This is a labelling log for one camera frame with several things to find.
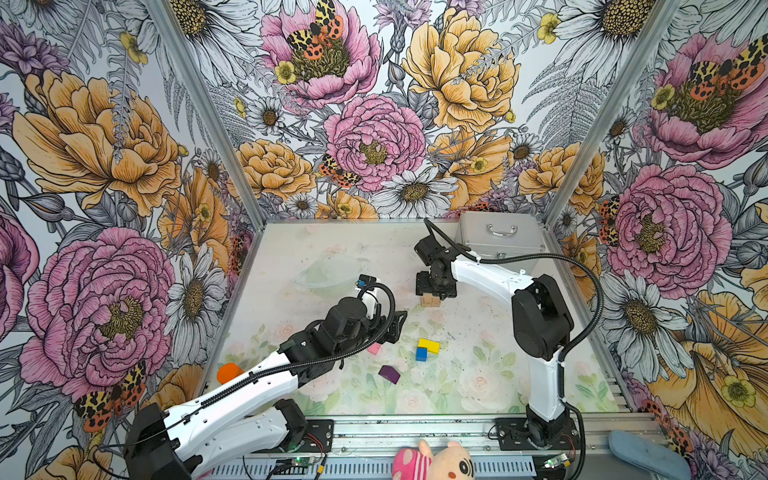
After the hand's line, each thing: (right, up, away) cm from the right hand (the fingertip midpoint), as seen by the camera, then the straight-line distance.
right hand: (432, 299), depth 93 cm
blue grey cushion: (+47, -32, -24) cm, 61 cm away
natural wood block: (-1, -1, +1) cm, 2 cm away
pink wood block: (-18, -14, -5) cm, 23 cm away
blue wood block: (-4, -15, -6) cm, 17 cm away
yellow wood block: (-1, -13, -4) cm, 14 cm away
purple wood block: (-13, -20, -8) cm, 25 cm away
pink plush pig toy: (0, -30, -29) cm, 42 cm away
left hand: (-13, -2, -18) cm, 23 cm away
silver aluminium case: (+24, +20, +8) cm, 32 cm away
